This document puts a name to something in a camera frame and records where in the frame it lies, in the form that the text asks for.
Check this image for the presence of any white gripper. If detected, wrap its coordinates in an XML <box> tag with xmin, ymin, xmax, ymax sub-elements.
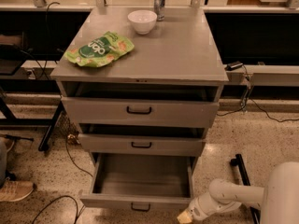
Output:
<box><xmin>177</xmin><ymin>192</ymin><xmax>241</xmax><ymax>224</ymax></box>

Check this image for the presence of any grey bottom drawer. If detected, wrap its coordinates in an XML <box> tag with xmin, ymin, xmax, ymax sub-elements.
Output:
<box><xmin>80</xmin><ymin>154</ymin><xmax>195</xmax><ymax>212</ymax></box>

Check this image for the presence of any grey drawer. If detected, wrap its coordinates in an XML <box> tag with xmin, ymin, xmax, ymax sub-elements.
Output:
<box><xmin>80</xmin><ymin>154</ymin><xmax>195</xmax><ymax>212</ymax></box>
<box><xmin>78</xmin><ymin>124</ymin><xmax>206</xmax><ymax>157</ymax></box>
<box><xmin>62</xmin><ymin>96</ymin><xmax>219</xmax><ymax>128</ymax></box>

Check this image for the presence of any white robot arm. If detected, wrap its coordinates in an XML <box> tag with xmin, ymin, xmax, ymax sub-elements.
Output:
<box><xmin>178</xmin><ymin>161</ymin><xmax>299</xmax><ymax>224</ymax></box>

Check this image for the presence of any grey middle drawer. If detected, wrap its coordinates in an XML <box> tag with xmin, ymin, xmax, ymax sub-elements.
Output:
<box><xmin>78</xmin><ymin>124</ymin><xmax>206</xmax><ymax>157</ymax></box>

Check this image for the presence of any grey drawer cabinet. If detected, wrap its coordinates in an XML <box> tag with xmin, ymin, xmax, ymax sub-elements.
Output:
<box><xmin>50</xmin><ymin>6</ymin><xmax>230</xmax><ymax>175</ymax></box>

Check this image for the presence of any grey top drawer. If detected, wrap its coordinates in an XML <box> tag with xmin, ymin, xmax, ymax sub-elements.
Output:
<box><xmin>62</xmin><ymin>96</ymin><xmax>219</xmax><ymax>128</ymax></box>

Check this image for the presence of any black metal stand leg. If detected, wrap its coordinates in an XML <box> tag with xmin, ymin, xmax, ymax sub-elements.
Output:
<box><xmin>230</xmin><ymin>154</ymin><xmax>260</xmax><ymax>224</ymax></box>

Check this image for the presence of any black power adapter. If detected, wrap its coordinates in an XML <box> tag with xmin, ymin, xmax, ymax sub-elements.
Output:
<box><xmin>225</xmin><ymin>61</ymin><xmax>243</xmax><ymax>71</ymax></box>

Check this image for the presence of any tan sneaker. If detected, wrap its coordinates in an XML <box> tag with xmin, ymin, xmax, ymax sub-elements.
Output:
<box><xmin>0</xmin><ymin>180</ymin><xmax>34</xmax><ymax>203</ymax></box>

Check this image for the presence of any green chip bag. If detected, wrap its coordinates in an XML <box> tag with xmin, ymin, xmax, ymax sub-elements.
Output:
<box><xmin>64</xmin><ymin>32</ymin><xmax>135</xmax><ymax>68</ymax></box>

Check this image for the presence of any white bowl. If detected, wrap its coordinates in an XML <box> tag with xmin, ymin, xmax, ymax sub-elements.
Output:
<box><xmin>127</xmin><ymin>10</ymin><xmax>157</xmax><ymax>35</ymax></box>

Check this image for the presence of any silver drink can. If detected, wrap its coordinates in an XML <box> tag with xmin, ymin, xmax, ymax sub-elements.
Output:
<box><xmin>154</xmin><ymin>0</ymin><xmax>165</xmax><ymax>21</ymax></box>

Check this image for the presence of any black cable right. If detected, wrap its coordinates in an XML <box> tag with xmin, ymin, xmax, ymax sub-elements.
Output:
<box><xmin>216</xmin><ymin>64</ymin><xmax>299</xmax><ymax>123</ymax></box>

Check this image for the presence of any black floor cable left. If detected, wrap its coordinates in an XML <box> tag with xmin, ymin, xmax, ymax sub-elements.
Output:
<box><xmin>31</xmin><ymin>131</ymin><xmax>94</xmax><ymax>224</ymax></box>

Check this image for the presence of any black table leg frame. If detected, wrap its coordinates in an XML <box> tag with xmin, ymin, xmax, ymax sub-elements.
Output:
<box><xmin>0</xmin><ymin>93</ymin><xmax>65</xmax><ymax>152</ymax></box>

